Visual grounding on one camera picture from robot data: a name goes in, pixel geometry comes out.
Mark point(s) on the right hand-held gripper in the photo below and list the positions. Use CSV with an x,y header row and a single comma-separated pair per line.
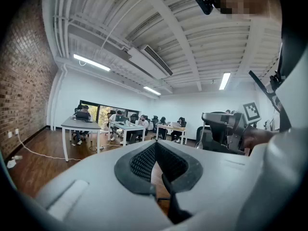
x,y
251,112

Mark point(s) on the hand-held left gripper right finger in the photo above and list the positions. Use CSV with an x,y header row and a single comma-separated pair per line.
x,y
216,177

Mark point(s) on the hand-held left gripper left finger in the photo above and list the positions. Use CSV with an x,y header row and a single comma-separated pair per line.
x,y
96,189

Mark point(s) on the person's right forearm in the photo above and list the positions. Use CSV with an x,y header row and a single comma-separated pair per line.
x,y
260,135

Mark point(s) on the wooden top table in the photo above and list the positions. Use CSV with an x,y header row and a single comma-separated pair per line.
x,y
172,128

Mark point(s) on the white ceiling tube light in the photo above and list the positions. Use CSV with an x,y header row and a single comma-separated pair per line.
x,y
91,62
152,90
224,80

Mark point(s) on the gray table with white legs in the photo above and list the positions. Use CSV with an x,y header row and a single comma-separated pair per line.
x,y
80,124

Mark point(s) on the long white table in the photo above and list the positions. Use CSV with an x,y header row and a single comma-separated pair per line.
x,y
127,126

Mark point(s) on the black laptop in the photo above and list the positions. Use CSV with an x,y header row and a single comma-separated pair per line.
x,y
82,115

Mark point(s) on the dark framed window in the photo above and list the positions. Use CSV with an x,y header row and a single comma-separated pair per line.
x,y
103,112

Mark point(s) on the plastic bottle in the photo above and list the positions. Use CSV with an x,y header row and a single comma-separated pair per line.
x,y
17,157

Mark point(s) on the crumpled white paper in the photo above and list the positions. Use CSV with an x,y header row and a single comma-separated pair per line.
x,y
11,163

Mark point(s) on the white ceiling air conditioner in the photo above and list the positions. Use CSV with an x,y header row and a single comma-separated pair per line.
x,y
151,61

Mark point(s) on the person's face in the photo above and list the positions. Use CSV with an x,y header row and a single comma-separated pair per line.
x,y
252,3

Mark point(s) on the white wall outlet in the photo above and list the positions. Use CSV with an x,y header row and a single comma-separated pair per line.
x,y
16,131
9,134

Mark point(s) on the black head camera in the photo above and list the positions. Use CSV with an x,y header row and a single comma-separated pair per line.
x,y
204,2

